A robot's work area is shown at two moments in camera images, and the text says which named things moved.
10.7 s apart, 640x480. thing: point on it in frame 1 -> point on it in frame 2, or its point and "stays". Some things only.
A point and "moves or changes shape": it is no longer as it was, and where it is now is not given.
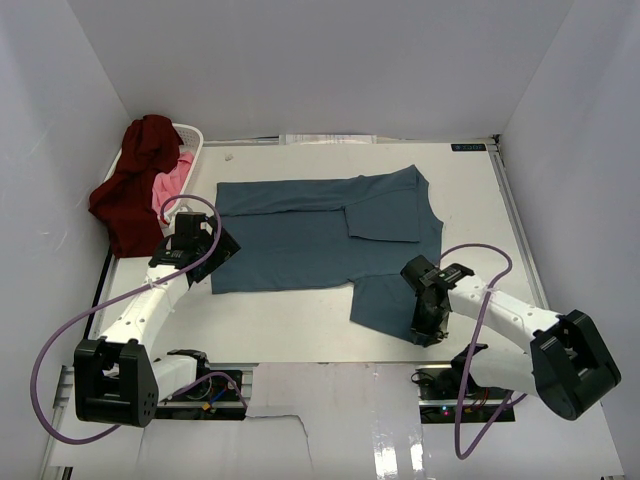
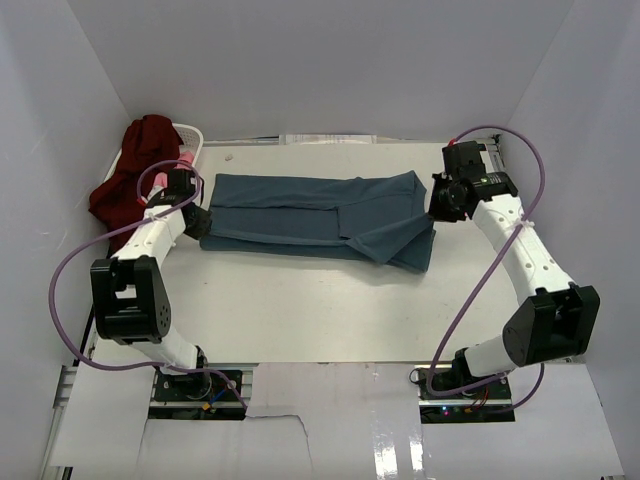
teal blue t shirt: x=313 y=232 moves or changes shape
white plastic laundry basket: x=192 y=138 stays
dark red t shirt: x=125 y=204 stays
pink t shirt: x=169 y=184 stays
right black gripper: x=434 y=333 -> x=436 y=211
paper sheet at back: x=324 y=139 stays
